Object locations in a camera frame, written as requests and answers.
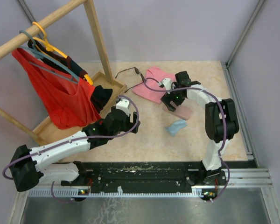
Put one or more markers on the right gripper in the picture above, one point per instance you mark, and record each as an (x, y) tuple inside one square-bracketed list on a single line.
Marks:
[(167, 98)]

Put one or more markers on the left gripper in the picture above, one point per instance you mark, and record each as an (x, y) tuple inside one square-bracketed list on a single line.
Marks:
[(131, 125)]

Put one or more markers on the pink glasses case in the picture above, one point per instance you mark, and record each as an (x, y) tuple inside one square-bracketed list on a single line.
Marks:
[(181, 112)]

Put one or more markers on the small light blue cloth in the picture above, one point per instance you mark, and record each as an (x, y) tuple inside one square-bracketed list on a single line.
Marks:
[(174, 128)]

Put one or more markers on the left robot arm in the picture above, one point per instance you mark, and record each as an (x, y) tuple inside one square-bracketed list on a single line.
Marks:
[(30, 166)]

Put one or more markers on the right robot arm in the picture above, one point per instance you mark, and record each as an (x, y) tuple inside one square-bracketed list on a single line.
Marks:
[(221, 121)]

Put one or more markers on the tortoiseshell sunglasses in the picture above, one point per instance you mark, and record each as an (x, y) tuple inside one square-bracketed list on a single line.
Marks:
[(137, 71)]

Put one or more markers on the dark striped hanging garment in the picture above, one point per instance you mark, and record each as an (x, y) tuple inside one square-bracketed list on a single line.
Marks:
[(99, 97)]

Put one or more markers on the red hanging shirt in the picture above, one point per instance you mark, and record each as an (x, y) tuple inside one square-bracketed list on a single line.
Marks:
[(68, 104)]

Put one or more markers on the wooden clothes rack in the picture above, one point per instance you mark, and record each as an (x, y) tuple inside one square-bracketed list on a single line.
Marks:
[(46, 132)]

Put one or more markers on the yellow plastic hanger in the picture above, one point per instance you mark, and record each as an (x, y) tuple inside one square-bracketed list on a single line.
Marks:
[(52, 48)]

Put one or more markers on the grey-blue plastic hanger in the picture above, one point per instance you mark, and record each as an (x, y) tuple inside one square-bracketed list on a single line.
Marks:
[(74, 78)]

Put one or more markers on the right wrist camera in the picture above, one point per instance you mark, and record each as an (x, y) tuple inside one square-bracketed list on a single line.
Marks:
[(166, 83)]

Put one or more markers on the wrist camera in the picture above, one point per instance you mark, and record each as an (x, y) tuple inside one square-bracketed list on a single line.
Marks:
[(123, 104), (166, 83)]

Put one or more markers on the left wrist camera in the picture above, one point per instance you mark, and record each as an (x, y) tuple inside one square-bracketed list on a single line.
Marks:
[(123, 104)]

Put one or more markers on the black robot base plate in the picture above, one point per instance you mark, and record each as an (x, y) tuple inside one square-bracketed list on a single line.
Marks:
[(147, 178)]

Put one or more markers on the aluminium frame rail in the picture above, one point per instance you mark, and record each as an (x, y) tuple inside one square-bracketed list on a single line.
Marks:
[(233, 178)]

